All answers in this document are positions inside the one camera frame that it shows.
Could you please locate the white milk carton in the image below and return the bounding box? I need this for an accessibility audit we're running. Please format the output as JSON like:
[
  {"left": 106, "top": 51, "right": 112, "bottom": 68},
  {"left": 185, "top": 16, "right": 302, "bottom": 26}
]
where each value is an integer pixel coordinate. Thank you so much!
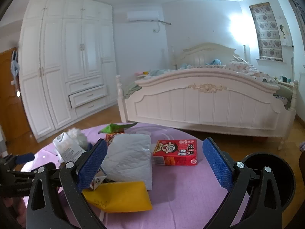
[{"left": 53, "top": 132, "right": 85, "bottom": 163}]

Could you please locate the yellow envelope bag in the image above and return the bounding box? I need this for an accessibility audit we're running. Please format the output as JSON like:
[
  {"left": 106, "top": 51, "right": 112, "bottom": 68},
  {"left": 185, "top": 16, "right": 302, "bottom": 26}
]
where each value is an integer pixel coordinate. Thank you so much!
[{"left": 82, "top": 181, "right": 153, "bottom": 213}]

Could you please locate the red milk carton box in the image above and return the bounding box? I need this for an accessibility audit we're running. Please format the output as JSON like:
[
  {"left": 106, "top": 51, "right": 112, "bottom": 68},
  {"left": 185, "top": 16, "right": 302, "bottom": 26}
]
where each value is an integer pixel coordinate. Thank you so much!
[{"left": 152, "top": 139, "right": 198, "bottom": 166}]

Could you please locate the green snack wrapper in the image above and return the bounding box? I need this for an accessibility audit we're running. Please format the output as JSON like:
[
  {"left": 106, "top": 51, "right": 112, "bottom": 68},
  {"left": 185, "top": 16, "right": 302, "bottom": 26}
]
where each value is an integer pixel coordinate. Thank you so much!
[{"left": 98, "top": 123, "right": 137, "bottom": 134}]

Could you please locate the white padded mailer bag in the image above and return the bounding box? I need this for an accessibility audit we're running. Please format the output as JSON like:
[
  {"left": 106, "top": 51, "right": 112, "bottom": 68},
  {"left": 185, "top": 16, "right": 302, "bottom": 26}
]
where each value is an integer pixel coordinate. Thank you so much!
[{"left": 101, "top": 133, "right": 153, "bottom": 190}]

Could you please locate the black round trash bin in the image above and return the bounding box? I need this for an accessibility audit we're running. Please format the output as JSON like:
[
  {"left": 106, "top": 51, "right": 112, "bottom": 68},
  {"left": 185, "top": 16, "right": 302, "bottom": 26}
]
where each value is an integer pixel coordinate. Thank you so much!
[{"left": 240, "top": 152, "right": 296, "bottom": 212}]

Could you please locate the wooden door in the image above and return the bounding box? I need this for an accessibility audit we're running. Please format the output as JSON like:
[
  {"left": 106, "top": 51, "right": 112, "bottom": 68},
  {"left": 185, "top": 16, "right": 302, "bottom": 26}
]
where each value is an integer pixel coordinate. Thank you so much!
[{"left": 1, "top": 48, "right": 31, "bottom": 143}]

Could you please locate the white fluffy ball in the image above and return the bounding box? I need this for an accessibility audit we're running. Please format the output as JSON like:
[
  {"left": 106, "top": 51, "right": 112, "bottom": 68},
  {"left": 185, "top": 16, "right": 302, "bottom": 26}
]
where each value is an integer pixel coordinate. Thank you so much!
[{"left": 67, "top": 128, "right": 89, "bottom": 150}]

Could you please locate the purple tablecloth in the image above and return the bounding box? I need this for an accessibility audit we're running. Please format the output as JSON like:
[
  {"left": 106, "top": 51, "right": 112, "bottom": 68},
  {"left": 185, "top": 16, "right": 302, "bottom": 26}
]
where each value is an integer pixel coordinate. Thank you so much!
[{"left": 21, "top": 123, "right": 227, "bottom": 228}]

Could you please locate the white wardrobe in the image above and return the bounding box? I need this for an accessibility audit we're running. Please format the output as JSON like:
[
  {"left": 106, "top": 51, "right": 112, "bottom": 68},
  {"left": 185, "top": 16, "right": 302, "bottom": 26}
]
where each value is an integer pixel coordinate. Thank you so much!
[{"left": 19, "top": 0, "right": 117, "bottom": 141}]

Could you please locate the floral bed quilt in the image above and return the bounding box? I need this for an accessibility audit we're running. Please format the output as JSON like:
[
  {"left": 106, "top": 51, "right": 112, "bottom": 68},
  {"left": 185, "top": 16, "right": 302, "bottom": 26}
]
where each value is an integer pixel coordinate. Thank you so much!
[{"left": 225, "top": 56, "right": 277, "bottom": 84}]

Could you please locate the patterned window blind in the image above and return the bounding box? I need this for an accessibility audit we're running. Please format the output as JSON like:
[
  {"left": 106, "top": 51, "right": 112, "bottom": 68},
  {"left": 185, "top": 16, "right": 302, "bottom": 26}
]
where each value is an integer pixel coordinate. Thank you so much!
[{"left": 249, "top": 3, "right": 283, "bottom": 61}]

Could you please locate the white air conditioner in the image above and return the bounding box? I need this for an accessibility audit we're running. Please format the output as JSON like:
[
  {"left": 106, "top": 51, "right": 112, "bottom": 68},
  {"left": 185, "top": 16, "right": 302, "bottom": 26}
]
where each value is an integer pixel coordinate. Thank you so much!
[{"left": 127, "top": 10, "right": 159, "bottom": 22}]

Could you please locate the white bed frame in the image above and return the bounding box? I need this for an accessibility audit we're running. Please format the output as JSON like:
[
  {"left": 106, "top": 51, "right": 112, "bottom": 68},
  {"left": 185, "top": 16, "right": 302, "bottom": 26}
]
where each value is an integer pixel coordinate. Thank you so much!
[{"left": 116, "top": 43, "right": 298, "bottom": 143}]

